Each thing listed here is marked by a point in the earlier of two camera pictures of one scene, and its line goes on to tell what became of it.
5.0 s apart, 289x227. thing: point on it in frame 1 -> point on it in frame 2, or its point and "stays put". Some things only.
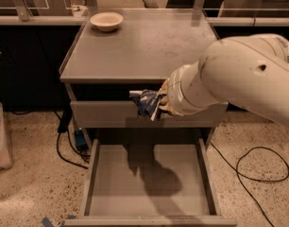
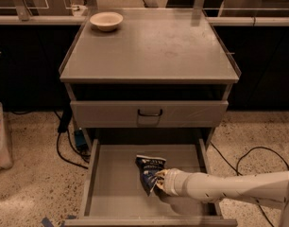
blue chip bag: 146,100 -> 149,168
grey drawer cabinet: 119,51 stays put
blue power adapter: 80,139 stays put
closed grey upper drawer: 121,114 stays put
